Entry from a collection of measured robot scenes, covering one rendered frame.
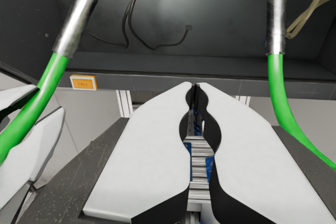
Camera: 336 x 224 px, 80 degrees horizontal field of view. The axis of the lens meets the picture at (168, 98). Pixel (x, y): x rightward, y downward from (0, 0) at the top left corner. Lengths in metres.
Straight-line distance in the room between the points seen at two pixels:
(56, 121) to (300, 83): 0.43
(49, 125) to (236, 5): 0.44
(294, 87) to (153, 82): 0.28
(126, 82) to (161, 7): 0.19
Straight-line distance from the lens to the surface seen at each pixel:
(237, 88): 0.44
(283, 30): 0.25
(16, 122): 0.19
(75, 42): 0.20
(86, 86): 0.46
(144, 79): 0.42
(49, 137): 0.18
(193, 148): 0.82
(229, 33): 0.52
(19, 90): 0.19
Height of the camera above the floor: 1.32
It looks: 57 degrees down
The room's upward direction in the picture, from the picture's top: 172 degrees counter-clockwise
